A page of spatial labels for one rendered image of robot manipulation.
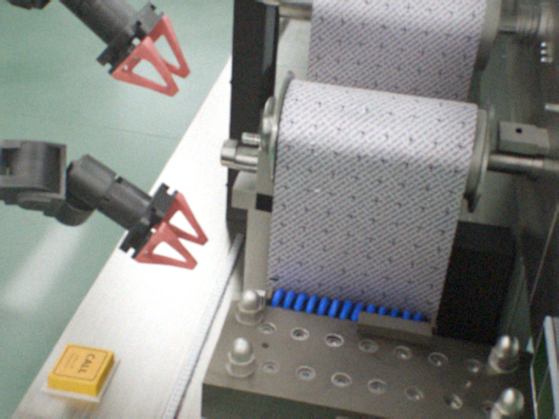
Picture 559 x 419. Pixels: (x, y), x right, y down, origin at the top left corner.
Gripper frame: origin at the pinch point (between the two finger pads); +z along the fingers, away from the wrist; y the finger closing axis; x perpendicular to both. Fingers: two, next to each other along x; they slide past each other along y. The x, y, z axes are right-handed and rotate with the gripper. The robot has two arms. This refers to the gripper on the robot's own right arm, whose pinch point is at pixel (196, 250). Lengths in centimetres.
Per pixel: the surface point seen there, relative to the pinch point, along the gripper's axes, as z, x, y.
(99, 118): -32, -140, -226
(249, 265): 8.9, -2.6, -7.8
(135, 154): -11, -128, -201
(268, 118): -3.4, 21.9, -2.7
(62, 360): -6.1, -20.9, 9.7
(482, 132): 17.9, 37.5, -2.2
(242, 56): -9.1, 12.8, -32.7
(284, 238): 7.9, 10.3, 0.5
